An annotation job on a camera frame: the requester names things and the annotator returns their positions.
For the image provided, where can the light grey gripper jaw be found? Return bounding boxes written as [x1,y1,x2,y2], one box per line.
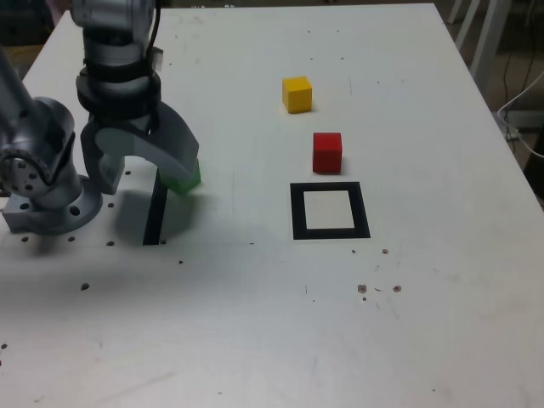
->
[94,104,201,184]

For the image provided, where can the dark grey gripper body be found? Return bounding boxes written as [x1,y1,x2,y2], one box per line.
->
[87,110,155,133]

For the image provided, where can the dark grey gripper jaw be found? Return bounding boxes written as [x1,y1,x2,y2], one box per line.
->
[79,121,127,196]

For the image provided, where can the green cube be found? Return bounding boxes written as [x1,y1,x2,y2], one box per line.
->
[159,159,202,197]

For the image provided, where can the yellow cube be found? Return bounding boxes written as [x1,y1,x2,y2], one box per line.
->
[281,75,314,115]

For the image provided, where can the red cube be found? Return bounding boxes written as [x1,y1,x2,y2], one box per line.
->
[312,131,343,174]

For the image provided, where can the black tape square outline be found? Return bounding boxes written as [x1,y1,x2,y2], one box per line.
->
[289,181,371,241]

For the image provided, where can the black tape strip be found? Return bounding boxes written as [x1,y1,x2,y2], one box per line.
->
[142,167,171,247]

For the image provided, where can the white metal frame legs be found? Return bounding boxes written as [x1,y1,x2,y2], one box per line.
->
[445,0,509,86]

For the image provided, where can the white cable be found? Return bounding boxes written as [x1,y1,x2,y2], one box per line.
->
[496,71,544,159]

